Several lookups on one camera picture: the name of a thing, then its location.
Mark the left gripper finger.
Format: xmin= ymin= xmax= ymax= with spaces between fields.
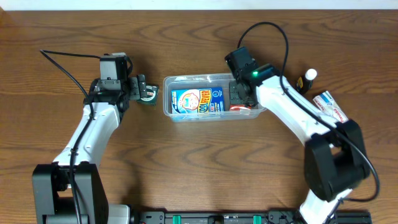
xmin=129 ymin=77 xmax=139 ymax=100
xmin=137 ymin=74 xmax=147 ymax=98

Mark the green Zam-Buk ointment box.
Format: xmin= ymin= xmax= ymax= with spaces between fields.
xmin=137 ymin=84 xmax=159 ymax=106

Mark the red Panadol box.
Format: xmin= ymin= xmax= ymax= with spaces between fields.
xmin=229 ymin=105 xmax=251 ymax=111

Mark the blue Cool Fever box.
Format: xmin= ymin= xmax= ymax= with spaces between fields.
xmin=170 ymin=87 xmax=224 ymax=114

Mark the dark bottle white cap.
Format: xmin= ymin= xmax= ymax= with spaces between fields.
xmin=295 ymin=68 xmax=318 ymax=95

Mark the white Panadol box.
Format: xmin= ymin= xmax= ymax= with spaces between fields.
xmin=313 ymin=91 xmax=348 ymax=123

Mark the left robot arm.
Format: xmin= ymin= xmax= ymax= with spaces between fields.
xmin=32 ymin=74 xmax=147 ymax=223

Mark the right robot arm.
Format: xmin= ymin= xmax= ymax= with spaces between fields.
xmin=224 ymin=47 xmax=371 ymax=223

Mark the clear plastic container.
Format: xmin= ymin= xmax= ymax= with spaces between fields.
xmin=163 ymin=73 xmax=266 ymax=122

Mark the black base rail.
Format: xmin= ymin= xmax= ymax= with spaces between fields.
xmin=108 ymin=205 xmax=373 ymax=224

